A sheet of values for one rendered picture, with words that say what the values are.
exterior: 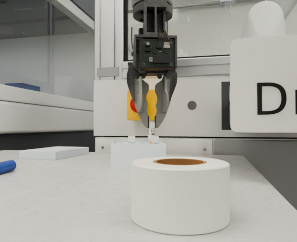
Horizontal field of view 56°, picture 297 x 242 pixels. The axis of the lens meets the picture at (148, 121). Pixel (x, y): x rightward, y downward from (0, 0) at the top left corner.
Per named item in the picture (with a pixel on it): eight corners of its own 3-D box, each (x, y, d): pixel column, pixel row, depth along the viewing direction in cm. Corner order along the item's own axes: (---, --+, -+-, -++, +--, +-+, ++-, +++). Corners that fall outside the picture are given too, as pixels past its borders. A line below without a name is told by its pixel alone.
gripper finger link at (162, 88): (158, 128, 47) (155, 73, 47) (154, 127, 53) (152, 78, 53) (176, 127, 47) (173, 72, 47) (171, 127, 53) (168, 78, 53)
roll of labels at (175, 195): (150, 200, 25) (150, 155, 25) (232, 208, 22) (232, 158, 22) (113, 227, 18) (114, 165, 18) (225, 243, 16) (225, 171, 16)
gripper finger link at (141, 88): (132, 127, 46) (135, 71, 47) (131, 127, 52) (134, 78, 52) (151, 128, 47) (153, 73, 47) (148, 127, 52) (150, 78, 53)
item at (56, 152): (55, 160, 54) (55, 151, 54) (18, 158, 56) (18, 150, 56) (89, 153, 66) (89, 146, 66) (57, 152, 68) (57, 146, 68)
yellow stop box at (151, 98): (155, 120, 64) (155, 88, 64) (125, 120, 66) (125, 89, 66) (159, 120, 69) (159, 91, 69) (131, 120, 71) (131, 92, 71)
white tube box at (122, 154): (166, 169, 42) (166, 144, 42) (110, 170, 42) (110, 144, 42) (157, 159, 55) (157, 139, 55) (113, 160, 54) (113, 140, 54)
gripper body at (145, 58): (132, 70, 45) (132, -5, 45) (131, 79, 53) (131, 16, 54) (179, 71, 45) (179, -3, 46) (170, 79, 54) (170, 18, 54)
